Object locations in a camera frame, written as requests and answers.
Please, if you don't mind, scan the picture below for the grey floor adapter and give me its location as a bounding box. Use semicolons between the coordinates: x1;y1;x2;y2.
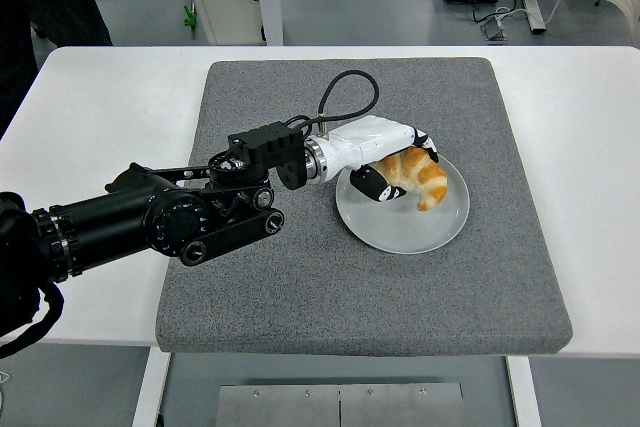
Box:
480;20;509;42

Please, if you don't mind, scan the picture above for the grey metal plate with screws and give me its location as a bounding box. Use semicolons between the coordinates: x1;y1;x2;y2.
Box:
215;382;465;427

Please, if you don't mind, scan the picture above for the grey speckled mat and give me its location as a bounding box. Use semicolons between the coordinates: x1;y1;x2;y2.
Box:
155;57;574;358

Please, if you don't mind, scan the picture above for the grey round plate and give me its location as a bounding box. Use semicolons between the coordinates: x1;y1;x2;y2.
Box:
335;142;472;255

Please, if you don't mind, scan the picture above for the person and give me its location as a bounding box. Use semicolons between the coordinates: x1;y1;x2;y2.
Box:
0;0;114;139

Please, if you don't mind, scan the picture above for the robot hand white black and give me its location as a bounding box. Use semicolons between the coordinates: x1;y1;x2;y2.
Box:
317;115;441;204

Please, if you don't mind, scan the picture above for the white cable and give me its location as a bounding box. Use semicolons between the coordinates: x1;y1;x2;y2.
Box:
492;0;576;29

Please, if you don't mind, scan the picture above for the white table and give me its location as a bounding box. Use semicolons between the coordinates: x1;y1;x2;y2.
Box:
0;44;640;427

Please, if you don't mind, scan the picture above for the croissant bread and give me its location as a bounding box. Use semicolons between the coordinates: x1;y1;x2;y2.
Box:
377;145;449;213

